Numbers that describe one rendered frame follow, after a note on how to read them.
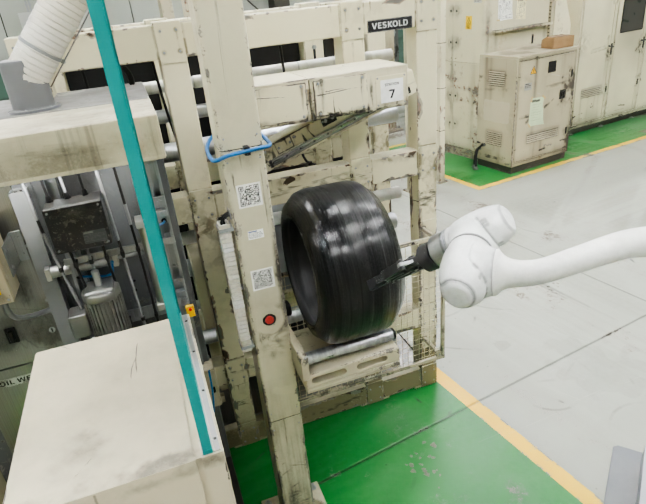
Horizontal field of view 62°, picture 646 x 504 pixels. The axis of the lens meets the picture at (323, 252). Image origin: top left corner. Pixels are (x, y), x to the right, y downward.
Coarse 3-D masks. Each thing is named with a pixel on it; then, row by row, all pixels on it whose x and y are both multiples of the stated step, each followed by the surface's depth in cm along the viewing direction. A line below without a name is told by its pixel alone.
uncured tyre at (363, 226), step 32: (320, 192) 178; (352, 192) 177; (288, 224) 197; (320, 224) 167; (352, 224) 168; (384, 224) 170; (288, 256) 207; (320, 256) 165; (352, 256) 165; (384, 256) 168; (320, 288) 168; (352, 288) 166; (384, 288) 169; (320, 320) 177; (352, 320) 171; (384, 320) 178
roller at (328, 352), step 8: (392, 328) 195; (368, 336) 192; (376, 336) 192; (384, 336) 193; (392, 336) 194; (336, 344) 190; (344, 344) 189; (352, 344) 190; (360, 344) 190; (368, 344) 191; (376, 344) 193; (312, 352) 187; (320, 352) 187; (328, 352) 187; (336, 352) 188; (344, 352) 189; (312, 360) 186; (320, 360) 187
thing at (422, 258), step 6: (420, 246) 138; (426, 246) 136; (420, 252) 136; (426, 252) 135; (408, 258) 139; (414, 258) 137; (420, 258) 136; (426, 258) 135; (414, 264) 138; (420, 264) 137; (426, 264) 136; (432, 264) 135; (426, 270) 137; (432, 270) 137
